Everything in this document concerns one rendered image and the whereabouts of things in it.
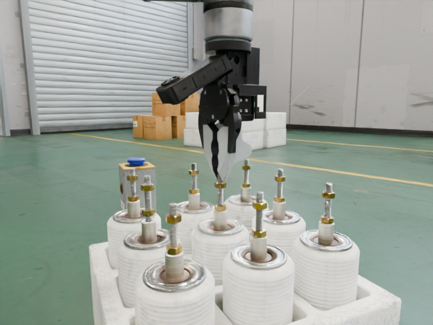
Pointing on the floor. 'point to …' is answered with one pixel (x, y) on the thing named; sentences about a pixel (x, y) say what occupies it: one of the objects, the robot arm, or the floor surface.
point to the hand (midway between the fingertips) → (217, 173)
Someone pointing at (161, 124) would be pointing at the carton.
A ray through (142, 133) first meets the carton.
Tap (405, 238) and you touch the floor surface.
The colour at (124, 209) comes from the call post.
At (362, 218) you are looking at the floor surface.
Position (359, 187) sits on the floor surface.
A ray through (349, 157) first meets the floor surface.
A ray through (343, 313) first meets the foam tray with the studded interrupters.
